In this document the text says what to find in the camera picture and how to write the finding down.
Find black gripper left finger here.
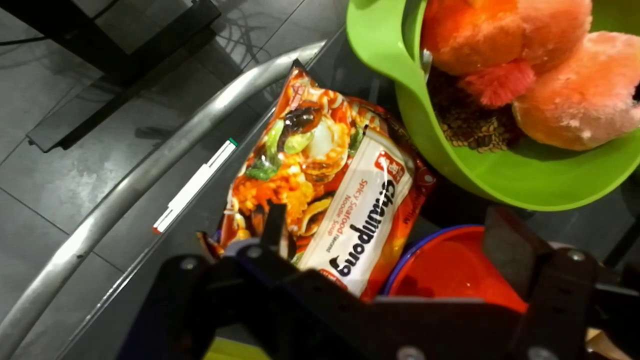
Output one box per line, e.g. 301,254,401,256
259,203,295,260

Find green plastic bowl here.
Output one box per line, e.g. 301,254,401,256
345,0,640,211

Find orange plush flamingo toy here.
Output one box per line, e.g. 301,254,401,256
419,0,640,149

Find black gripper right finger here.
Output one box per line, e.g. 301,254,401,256
481,206,553,310

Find red plastic bowl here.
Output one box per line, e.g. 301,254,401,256
382,223,527,314

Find dishwasher with steel handle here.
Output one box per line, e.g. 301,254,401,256
0,39,325,360

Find orange ramen noodle packet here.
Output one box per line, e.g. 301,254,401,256
207,65,435,299

